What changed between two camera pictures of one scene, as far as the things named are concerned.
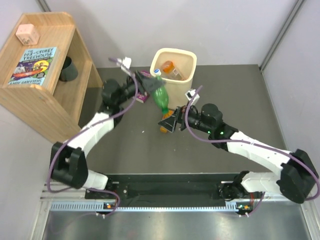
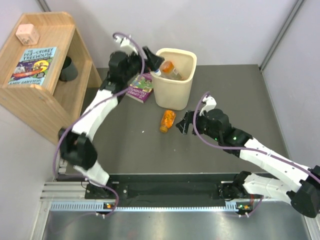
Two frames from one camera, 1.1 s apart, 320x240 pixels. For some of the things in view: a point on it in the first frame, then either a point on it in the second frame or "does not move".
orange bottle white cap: x=169 y=67 does not move
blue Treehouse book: x=33 y=66 does not move
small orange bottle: x=163 y=129 does not move
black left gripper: x=151 y=83 -> x=153 y=62
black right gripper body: x=181 y=115 -> x=200 y=123
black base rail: x=164 y=188 does not move
